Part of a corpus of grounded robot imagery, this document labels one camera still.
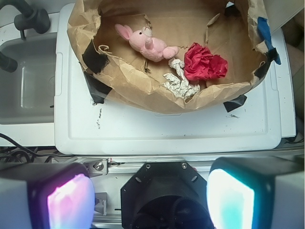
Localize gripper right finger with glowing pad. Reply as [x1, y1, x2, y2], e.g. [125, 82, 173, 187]
[207, 156, 305, 229]

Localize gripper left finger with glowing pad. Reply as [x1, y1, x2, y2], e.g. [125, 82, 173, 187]
[0, 163, 95, 229]

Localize red paper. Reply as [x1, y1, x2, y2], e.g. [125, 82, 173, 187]
[184, 42, 228, 81]

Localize crumpled white paper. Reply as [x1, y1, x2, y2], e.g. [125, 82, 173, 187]
[162, 58, 200, 100]

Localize white plastic bin lid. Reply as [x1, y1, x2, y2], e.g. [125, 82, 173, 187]
[54, 4, 296, 156]

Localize grey plastic tub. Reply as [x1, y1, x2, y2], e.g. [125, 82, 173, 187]
[0, 33, 57, 125]

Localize brown paper bag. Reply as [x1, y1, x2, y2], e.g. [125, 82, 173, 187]
[67, 0, 274, 114]

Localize blue tape strip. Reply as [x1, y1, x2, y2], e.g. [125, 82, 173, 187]
[257, 17, 281, 65]

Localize black faucet fixture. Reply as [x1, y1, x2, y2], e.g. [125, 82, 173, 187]
[0, 0, 51, 73]

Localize pink plush bunny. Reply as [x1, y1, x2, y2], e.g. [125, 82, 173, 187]
[115, 24, 179, 62]

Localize black cables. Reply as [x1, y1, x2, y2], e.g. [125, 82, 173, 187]
[0, 133, 62, 165]

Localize black octagonal mount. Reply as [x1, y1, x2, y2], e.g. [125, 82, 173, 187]
[121, 162, 214, 229]

